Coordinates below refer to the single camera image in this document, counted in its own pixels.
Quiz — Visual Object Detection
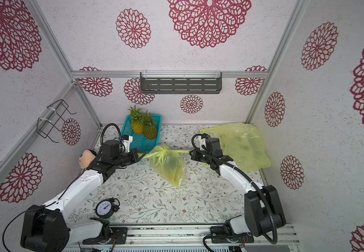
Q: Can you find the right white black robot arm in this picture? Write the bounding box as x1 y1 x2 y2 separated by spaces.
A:
189 134 287 244

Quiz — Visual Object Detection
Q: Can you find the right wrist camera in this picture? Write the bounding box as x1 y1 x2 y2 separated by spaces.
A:
199 134 207 151

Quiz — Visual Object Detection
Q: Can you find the black wire wall rack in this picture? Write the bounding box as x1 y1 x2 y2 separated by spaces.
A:
36 99 77 143

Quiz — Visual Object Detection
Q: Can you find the pineapple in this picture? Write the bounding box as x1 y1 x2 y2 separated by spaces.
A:
142 111 158 140
129 106 144 134

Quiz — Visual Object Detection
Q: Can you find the yellow plastic bag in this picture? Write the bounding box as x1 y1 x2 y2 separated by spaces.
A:
144 144 189 189
200 122 272 172

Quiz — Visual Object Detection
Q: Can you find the pineapple back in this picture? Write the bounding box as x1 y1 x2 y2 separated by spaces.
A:
129 106 144 134

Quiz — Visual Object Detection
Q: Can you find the grey wall shelf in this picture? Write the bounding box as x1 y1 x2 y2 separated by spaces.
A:
140 72 223 95

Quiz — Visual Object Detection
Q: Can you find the teal plastic basket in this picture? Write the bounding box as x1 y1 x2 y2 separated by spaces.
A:
121 114 162 153

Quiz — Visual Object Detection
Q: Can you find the yellow plastic bag top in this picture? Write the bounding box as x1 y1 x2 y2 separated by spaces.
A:
144 144 189 189

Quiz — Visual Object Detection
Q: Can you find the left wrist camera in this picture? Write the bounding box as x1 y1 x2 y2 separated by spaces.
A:
122 134 133 153

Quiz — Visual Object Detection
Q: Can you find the black alarm clock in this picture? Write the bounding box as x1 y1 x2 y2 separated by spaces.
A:
95 198 121 219

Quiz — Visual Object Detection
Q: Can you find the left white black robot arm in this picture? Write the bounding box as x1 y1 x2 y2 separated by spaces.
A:
20 139 146 252

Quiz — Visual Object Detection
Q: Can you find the plush doll toy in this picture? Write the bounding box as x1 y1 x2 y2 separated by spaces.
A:
79 150 97 170

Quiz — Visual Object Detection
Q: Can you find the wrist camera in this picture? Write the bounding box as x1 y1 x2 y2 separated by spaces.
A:
122 134 133 153
199 134 207 151

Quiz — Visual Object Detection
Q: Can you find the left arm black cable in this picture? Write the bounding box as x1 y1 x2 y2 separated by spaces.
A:
1 123 124 252

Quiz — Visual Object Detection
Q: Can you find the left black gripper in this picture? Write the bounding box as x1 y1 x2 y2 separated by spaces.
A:
113 147 145 168

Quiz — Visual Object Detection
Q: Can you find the yellow plastic bag bottom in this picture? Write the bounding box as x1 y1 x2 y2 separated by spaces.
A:
200 122 272 172

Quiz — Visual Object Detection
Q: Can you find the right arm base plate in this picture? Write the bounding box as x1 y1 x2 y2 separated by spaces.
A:
210 226 254 244

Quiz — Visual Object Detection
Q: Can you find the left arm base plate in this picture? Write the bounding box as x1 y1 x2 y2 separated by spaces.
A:
82 227 128 245

